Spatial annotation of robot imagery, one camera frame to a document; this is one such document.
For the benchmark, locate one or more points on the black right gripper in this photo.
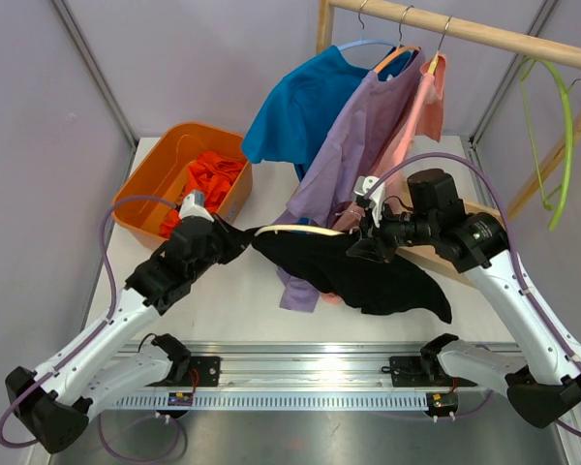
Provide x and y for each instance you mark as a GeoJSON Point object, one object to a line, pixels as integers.
{"type": "Point", "coordinates": [374, 241]}

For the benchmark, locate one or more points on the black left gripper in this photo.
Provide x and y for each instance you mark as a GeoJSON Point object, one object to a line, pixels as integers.
{"type": "Point", "coordinates": [235, 240]}

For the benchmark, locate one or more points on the black t shirt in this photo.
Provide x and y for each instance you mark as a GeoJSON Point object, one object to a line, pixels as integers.
{"type": "Point", "coordinates": [312, 265]}

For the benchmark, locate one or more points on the white hanger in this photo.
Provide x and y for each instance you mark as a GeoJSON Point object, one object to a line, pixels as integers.
{"type": "Point", "coordinates": [300, 228]}

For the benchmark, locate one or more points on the orange t shirt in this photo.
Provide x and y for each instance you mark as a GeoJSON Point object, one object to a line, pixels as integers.
{"type": "Point", "coordinates": [217, 177]}

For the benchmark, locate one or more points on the lime green hanger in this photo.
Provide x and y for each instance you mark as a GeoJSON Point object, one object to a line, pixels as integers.
{"type": "Point", "coordinates": [561, 155]}

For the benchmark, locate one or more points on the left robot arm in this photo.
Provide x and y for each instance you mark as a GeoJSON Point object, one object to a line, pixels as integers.
{"type": "Point", "coordinates": [57, 400]}

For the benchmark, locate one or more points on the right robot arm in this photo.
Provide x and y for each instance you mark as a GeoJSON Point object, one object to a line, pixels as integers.
{"type": "Point", "coordinates": [541, 385]}

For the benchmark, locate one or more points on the lilac t shirt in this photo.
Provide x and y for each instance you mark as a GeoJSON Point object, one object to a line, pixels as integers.
{"type": "Point", "coordinates": [353, 144]}

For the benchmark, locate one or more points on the pink t shirt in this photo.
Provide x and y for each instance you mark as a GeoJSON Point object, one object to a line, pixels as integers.
{"type": "Point", "coordinates": [423, 116]}

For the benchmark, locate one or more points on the blue t shirt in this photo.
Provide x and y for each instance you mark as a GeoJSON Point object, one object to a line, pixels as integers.
{"type": "Point", "coordinates": [295, 118]}

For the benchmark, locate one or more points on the cream yellow hanger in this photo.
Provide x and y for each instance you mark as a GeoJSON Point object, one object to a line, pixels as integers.
{"type": "Point", "coordinates": [435, 60]}

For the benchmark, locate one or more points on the orange brown hanger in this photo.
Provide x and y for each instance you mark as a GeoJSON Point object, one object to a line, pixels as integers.
{"type": "Point", "coordinates": [400, 49]}

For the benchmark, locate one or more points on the light blue hanger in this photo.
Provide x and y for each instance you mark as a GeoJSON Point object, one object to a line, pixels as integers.
{"type": "Point", "coordinates": [362, 41]}

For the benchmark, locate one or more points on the orange plastic basket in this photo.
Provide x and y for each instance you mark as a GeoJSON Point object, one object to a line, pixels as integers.
{"type": "Point", "coordinates": [148, 216]}

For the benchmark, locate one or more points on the wooden clothes rack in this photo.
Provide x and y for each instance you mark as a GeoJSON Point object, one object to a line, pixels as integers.
{"type": "Point", "coordinates": [523, 45]}

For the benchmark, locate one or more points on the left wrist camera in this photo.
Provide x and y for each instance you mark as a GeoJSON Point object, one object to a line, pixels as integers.
{"type": "Point", "coordinates": [193, 205]}

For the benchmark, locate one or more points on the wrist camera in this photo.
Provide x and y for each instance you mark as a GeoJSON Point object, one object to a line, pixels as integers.
{"type": "Point", "coordinates": [370, 194]}
{"type": "Point", "coordinates": [193, 205]}

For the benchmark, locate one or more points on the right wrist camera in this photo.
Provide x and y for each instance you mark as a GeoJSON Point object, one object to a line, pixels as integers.
{"type": "Point", "coordinates": [370, 194]}

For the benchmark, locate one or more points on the aluminium mounting rail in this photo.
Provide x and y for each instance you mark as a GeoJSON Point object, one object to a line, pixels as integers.
{"type": "Point", "coordinates": [317, 404]}

